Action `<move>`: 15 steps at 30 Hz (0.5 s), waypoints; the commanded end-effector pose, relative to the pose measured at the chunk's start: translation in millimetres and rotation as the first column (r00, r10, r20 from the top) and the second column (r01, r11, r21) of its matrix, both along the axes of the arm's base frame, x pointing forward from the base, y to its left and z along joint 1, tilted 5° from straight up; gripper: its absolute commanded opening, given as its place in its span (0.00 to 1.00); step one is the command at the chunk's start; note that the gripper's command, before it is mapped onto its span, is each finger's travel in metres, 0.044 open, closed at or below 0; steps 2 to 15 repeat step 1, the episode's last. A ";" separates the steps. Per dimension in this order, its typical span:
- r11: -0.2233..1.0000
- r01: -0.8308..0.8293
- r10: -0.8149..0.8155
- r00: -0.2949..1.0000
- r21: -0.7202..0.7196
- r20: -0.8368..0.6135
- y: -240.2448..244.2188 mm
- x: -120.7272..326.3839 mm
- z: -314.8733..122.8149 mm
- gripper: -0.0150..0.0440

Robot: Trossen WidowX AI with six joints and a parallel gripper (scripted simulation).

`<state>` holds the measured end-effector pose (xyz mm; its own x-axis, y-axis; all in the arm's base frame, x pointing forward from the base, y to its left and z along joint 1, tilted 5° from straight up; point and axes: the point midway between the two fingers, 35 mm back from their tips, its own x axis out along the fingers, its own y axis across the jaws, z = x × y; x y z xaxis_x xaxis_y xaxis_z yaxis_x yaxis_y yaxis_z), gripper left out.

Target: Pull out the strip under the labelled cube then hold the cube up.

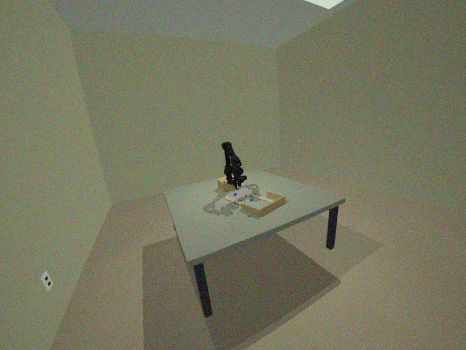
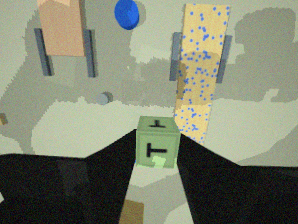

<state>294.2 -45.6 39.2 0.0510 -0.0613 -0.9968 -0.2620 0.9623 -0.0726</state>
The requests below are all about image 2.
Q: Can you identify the green cube with black t marks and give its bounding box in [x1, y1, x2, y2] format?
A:
[136, 116, 181, 169]

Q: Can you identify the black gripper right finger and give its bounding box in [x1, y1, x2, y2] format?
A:
[177, 133, 298, 224]

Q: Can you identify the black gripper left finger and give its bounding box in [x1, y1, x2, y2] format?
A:
[0, 129, 137, 224]

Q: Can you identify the yellow strip with blue speckles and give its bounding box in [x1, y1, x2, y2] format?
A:
[174, 4, 230, 146]

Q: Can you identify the tan flat strip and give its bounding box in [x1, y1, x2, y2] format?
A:
[37, 0, 86, 57]

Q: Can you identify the grey cylinder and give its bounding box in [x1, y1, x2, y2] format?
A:
[96, 93, 110, 106]

